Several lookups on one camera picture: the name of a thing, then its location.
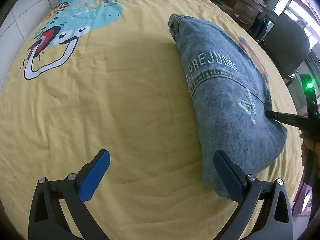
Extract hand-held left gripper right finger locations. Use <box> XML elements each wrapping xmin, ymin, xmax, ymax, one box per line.
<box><xmin>213</xmin><ymin>150</ymin><xmax>293</xmax><ymax>240</ymax></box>

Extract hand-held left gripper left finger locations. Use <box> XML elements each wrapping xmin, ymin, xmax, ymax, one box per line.
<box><xmin>28</xmin><ymin>149</ymin><xmax>111</xmax><ymax>240</ymax></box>

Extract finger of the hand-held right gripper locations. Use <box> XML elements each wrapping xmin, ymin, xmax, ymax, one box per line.
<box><xmin>264</xmin><ymin>110</ymin><xmax>310</xmax><ymax>131</ymax></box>

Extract blue denim jeans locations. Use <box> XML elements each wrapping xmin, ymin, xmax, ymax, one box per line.
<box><xmin>167</xmin><ymin>13</ymin><xmax>288</xmax><ymax>201</ymax></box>

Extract person's right hand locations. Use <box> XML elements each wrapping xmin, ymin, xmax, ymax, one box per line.
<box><xmin>301</xmin><ymin>132</ymin><xmax>319</xmax><ymax>167</ymax></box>

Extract black office chair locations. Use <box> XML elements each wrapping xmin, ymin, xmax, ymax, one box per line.
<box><xmin>259</xmin><ymin>12</ymin><xmax>312</xmax><ymax>87</ymax></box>

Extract yellow printed bed cover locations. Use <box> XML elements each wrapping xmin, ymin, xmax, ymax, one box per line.
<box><xmin>0</xmin><ymin>0</ymin><xmax>299</xmax><ymax>240</ymax></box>

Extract window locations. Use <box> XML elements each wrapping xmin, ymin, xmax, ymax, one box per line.
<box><xmin>274</xmin><ymin>0</ymin><xmax>320</xmax><ymax>60</ymax></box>

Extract brown wooden drawer cabinet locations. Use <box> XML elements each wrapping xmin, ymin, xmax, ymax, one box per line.
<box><xmin>232</xmin><ymin>0</ymin><xmax>266</xmax><ymax>32</ymax></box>

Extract white drawer cabinet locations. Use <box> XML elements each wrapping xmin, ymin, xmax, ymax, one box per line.
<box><xmin>0</xmin><ymin>0</ymin><xmax>63</xmax><ymax>85</ymax></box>

